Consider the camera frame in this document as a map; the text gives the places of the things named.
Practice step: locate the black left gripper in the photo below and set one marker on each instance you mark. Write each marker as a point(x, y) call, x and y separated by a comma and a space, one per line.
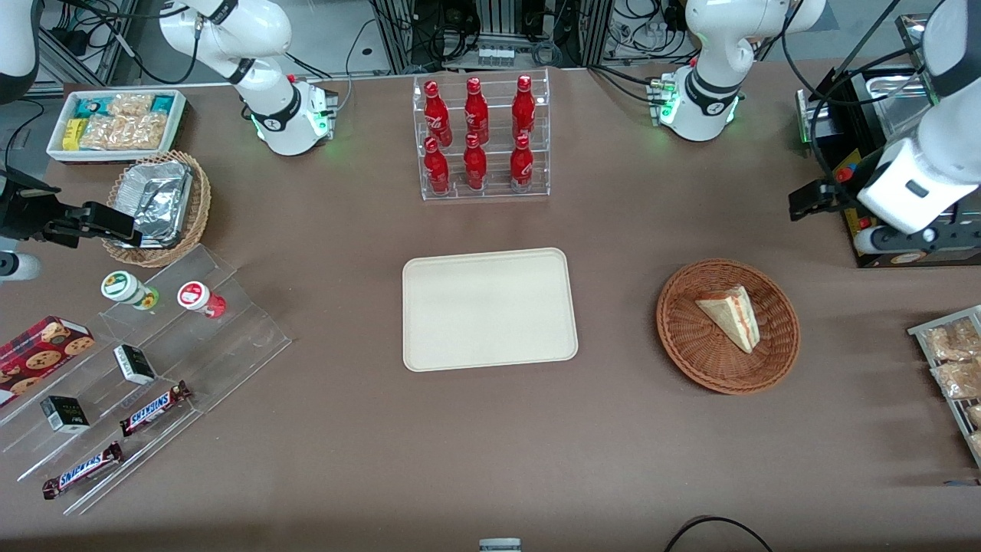
point(834, 192)

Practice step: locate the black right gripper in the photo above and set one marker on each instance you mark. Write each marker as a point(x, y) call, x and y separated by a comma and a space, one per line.
point(23, 215)

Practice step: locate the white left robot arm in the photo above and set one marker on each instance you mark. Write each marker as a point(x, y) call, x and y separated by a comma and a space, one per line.
point(713, 46)

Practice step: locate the light wicker basket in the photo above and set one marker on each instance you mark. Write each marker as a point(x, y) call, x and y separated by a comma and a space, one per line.
point(198, 207)

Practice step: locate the triangular wrapped sandwich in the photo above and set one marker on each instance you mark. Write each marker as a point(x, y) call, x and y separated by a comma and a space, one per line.
point(732, 314)

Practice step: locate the brown round wicker basket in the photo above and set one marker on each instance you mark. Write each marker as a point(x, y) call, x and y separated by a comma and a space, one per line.
point(690, 337)

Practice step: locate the cream rectangular tray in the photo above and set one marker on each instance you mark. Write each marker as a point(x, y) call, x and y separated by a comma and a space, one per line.
point(489, 310)

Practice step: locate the green lid yogurt cup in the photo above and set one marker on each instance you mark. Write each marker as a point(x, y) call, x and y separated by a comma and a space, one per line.
point(123, 286)

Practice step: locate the black countertop appliance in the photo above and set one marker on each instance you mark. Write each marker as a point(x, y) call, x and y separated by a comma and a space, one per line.
point(831, 130)

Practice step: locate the clear bag of crackers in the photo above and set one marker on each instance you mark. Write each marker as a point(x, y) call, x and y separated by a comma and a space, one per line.
point(126, 132)

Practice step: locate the yellow snack packet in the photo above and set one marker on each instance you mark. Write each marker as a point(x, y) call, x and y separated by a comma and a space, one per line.
point(73, 134)

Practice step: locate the red lid yogurt cup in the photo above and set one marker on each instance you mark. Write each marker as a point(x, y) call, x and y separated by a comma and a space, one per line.
point(195, 295)

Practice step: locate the white snack bin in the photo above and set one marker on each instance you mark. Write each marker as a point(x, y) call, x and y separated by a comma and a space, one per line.
point(178, 130)

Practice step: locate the teal snack packet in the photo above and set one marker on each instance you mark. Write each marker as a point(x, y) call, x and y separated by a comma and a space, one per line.
point(90, 107)

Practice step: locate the small black box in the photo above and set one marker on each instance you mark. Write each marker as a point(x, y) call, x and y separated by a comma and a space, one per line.
point(135, 365)
point(64, 414)

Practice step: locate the red chocolate cookie box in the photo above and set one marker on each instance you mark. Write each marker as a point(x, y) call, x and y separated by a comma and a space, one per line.
point(42, 353)

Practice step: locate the clear acrylic step display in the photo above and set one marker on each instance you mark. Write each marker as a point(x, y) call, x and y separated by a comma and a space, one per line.
point(230, 337)

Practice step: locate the Snickers chocolate bar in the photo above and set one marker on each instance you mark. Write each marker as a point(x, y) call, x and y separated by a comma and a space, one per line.
point(153, 409)
point(80, 471)

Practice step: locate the bagged pastry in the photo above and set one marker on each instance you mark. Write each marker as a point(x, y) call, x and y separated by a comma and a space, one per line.
point(954, 341)
point(958, 379)

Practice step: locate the red cola bottle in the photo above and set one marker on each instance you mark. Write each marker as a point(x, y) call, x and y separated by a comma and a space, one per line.
point(523, 109)
point(474, 167)
point(436, 170)
point(437, 115)
point(476, 113)
point(521, 165)

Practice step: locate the clear acrylic bottle rack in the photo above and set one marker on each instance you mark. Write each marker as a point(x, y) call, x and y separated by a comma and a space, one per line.
point(494, 188)

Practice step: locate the white power strip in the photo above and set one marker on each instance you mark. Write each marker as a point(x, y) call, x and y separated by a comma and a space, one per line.
point(496, 56)

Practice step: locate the small grey device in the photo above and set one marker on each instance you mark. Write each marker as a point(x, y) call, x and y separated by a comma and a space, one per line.
point(500, 545)

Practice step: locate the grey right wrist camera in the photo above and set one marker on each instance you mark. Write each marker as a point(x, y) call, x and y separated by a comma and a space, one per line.
point(17, 266)

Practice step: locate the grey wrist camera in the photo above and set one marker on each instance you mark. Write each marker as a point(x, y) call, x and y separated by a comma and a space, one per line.
point(17, 266)
point(912, 239)

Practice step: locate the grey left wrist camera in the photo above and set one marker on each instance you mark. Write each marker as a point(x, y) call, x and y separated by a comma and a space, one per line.
point(912, 239)

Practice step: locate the aluminium equipment frame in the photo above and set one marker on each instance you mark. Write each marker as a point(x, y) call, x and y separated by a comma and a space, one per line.
point(490, 23)

